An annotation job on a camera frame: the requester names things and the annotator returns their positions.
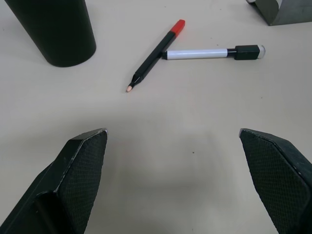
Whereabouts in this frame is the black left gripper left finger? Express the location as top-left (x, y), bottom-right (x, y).
top-left (0, 128), bottom-right (108, 234)

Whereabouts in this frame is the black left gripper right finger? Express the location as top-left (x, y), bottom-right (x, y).
top-left (238, 128), bottom-right (312, 234)

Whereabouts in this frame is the black pencil with red cap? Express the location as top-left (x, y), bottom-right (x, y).
top-left (125, 19), bottom-right (186, 93)

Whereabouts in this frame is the white marker with black cap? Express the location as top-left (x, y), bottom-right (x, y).
top-left (162, 44), bottom-right (266, 61)

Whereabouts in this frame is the black cylindrical pen cup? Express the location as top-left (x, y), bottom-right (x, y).
top-left (4, 0), bottom-right (97, 68)

